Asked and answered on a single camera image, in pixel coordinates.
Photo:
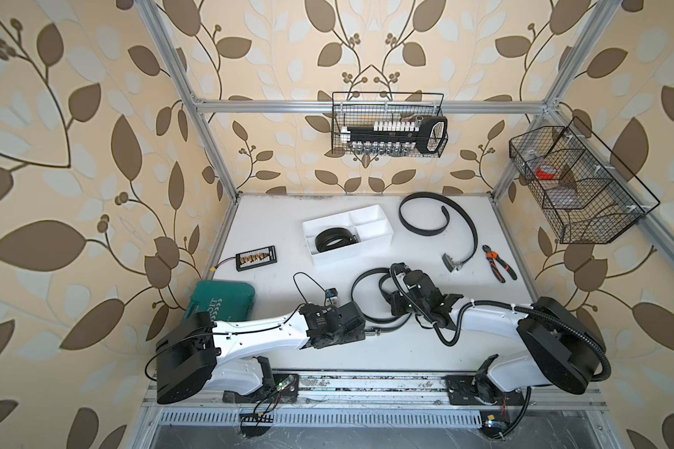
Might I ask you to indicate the white divided storage tray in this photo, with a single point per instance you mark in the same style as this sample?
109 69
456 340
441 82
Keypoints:
368 231

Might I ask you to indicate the orange black pliers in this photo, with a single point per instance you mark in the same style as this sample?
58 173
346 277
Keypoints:
497 265

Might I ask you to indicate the black belt front loop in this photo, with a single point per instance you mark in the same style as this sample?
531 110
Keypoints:
334 238

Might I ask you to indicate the aluminium front rail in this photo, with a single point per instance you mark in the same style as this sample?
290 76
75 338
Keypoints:
413 390

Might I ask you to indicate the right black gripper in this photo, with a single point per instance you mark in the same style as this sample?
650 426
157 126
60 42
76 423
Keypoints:
394 300

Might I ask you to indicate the black socket set rail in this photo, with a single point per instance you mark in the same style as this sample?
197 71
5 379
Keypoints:
423 136

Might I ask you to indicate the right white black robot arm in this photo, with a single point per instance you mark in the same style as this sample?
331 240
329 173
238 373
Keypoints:
557 349

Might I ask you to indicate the black bit holder box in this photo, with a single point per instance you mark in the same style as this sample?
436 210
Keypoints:
254 259

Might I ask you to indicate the red item in basket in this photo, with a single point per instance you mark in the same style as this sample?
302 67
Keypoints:
546 172

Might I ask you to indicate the black belt long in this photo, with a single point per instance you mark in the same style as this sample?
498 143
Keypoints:
365 291

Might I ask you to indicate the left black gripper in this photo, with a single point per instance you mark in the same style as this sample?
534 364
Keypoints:
354 336

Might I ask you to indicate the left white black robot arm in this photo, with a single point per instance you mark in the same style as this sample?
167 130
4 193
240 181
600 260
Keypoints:
230 355

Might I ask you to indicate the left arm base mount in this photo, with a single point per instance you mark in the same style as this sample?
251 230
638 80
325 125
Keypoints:
286 385

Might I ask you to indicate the right wire basket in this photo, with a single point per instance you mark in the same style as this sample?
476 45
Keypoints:
595 197

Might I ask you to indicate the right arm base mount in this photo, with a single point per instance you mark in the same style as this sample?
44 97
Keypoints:
463 390

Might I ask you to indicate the back wire basket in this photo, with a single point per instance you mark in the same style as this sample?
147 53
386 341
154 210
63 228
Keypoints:
364 108

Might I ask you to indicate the green plastic tool case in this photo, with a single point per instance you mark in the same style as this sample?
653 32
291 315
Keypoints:
229 301

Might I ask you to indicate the wire basket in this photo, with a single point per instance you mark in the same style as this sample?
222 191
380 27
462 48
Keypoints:
595 197
364 108

